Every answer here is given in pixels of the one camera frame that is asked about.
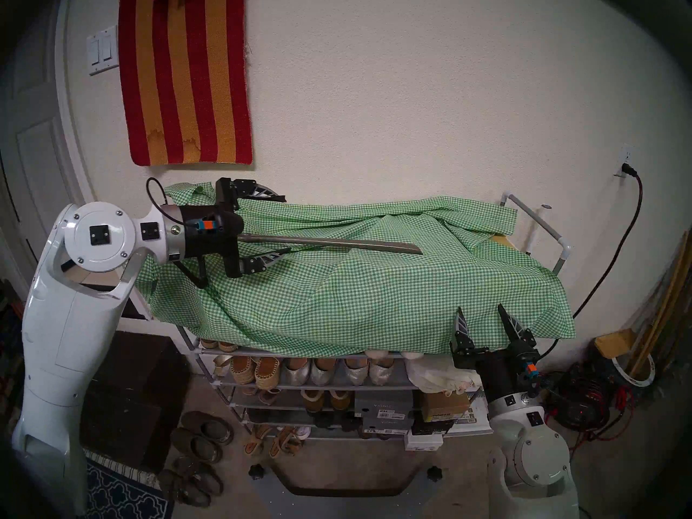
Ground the brown cardboard shoebox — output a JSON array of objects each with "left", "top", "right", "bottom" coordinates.
[{"left": 421, "top": 392, "right": 471, "bottom": 422}]

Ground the white plastic pipe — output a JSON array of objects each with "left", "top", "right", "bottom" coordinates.
[{"left": 527, "top": 204, "right": 553, "bottom": 256}]

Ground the tan woven espadrille shoe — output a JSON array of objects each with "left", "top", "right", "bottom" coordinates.
[
  {"left": 231, "top": 356, "right": 258, "bottom": 386},
  {"left": 254, "top": 357, "right": 282, "bottom": 390}
]

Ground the white panel door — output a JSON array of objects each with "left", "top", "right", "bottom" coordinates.
[{"left": 0, "top": 15, "right": 103, "bottom": 281}]

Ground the small grey Vionic shoebox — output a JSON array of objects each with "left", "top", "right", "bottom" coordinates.
[
  {"left": 354, "top": 390, "right": 415, "bottom": 421},
  {"left": 361, "top": 418, "right": 415, "bottom": 435}
]

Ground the olive strap sandal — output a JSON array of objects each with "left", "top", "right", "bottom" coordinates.
[
  {"left": 158, "top": 469, "right": 211, "bottom": 509},
  {"left": 173, "top": 458, "right": 224, "bottom": 497}
]

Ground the yellow cardboard piece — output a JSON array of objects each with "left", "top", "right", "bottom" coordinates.
[{"left": 595, "top": 329, "right": 637, "bottom": 360}]

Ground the cream cloth bag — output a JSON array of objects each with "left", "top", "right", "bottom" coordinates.
[{"left": 404, "top": 356, "right": 482, "bottom": 397}]

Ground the white light switch plate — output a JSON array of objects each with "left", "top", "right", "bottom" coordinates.
[{"left": 86, "top": 25, "right": 119, "bottom": 76}]

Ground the black shoebox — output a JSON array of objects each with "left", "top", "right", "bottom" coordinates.
[{"left": 412, "top": 418, "right": 457, "bottom": 436}]

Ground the grey robot base platform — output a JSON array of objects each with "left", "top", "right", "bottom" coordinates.
[{"left": 249, "top": 461, "right": 444, "bottom": 519}]

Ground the long grey metal shoehorn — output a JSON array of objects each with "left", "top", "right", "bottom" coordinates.
[{"left": 238, "top": 232, "right": 423, "bottom": 255}]

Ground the white rimmed bucket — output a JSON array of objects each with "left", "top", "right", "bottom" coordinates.
[{"left": 611, "top": 352, "right": 656, "bottom": 389}]

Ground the blue white patterned rug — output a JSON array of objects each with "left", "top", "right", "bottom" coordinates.
[{"left": 81, "top": 450, "right": 175, "bottom": 519}]

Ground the grey tube shoe rack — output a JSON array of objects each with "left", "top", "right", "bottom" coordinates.
[{"left": 176, "top": 192, "right": 572, "bottom": 443}]

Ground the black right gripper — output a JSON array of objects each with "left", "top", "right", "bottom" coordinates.
[{"left": 450, "top": 303, "right": 541, "bottom": 405}]

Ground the black red jump starter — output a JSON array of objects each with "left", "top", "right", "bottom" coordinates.
[{"left": 557, "top": 361, "right": 611, "bottom": 432}]

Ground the dark brown chest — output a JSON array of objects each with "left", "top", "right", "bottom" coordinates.
[{"left": 81, "top": 331, "right": 190, "bottom": 473}]

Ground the small white box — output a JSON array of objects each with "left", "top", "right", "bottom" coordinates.
[{"left": 404, "top": 433, "right": 444, "bottom": 451}]

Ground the green white gingham cloth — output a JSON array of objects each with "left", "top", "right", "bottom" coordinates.
[{"left": 135, "top": 182, "right": 576, "bottom": 356}]

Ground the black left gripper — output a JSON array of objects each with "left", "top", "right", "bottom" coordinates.
[{"left": 177, "top": 177, "right": 292, "bottom": 279}]

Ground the black shoe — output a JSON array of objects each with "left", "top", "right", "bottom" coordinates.
[{"left": 312, "top": 412, "right": 357, "bottom": 430}]

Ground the red yellow striped wall rug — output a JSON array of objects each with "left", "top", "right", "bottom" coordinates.
[{"left": 118, "top": 0, "right": 254, "bottom": 167}]

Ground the brown clog slipper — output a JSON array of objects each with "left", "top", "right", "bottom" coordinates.
[
  {"left": 181, "top": 411, "right": 234, "bottom": 446},
  {"left": 171, "top": 429, "right": 222, "bottom": 464}
]

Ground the tan strappy sandal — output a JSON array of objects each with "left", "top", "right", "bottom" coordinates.
[
  {"left": 243, "top": 424, "right": 271, "bottom": 458},
  {"left": 270, "top": 427, "right": 301, "bottom": 459}
]

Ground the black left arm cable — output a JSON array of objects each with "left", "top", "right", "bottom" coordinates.
[{"left": 146, "top": 177, "right": 209, "bottom": 289}]

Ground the pale wooden slat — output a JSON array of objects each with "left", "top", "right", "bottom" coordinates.
[{"left": 630, "top": 234, "right": 692, "bottom": 370}]

